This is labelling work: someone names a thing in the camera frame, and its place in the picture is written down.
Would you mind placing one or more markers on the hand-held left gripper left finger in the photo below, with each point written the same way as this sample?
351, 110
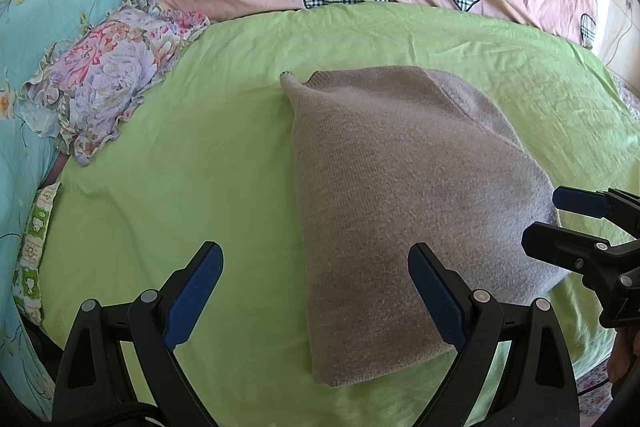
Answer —
195, 293

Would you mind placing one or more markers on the beige knit sweater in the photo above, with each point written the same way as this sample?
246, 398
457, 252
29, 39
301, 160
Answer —
400, 207

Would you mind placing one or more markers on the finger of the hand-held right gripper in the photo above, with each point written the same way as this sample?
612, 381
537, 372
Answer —
552, 241
580, 202

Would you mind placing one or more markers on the light green bed sheet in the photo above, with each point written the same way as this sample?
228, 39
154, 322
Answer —
200, 157

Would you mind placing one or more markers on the green patterned cloth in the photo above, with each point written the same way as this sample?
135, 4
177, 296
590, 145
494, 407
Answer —
32, 257

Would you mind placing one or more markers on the ruffled floral pillow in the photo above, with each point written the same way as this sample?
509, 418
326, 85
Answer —
105, 82

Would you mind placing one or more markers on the person's right hand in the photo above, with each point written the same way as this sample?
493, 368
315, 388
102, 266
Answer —
621, 357

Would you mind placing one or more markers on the teal floral quilt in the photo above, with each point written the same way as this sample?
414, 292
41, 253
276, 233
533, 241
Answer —
40, 37

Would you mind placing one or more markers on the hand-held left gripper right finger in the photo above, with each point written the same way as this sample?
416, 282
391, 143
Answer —
440, 298

